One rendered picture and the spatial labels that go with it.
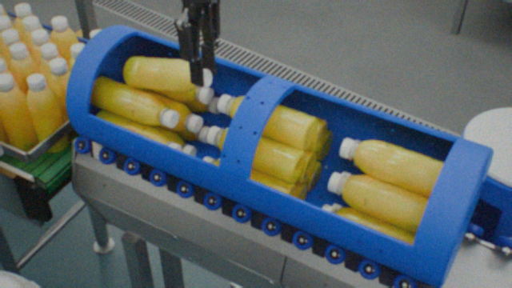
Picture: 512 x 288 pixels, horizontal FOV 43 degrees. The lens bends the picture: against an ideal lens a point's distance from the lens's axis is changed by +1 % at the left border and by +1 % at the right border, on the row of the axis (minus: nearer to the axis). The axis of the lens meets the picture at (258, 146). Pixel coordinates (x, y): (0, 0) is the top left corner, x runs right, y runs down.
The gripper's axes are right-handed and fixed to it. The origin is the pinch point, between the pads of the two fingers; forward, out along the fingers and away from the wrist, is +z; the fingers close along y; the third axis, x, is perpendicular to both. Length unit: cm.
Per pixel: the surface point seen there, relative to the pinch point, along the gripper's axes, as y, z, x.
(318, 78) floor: 163, 125, 43
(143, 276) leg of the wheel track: -8, 78, 21
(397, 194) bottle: -5.3, 9.9, -46.1
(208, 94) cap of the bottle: 5.0, 11.9, 2.7
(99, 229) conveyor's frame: 18, 111, 67
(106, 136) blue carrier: -13.9, 16.6, 17.7
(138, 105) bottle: -7.4, 10.4, 12.8
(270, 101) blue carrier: -1.9, 1.3, -17.3
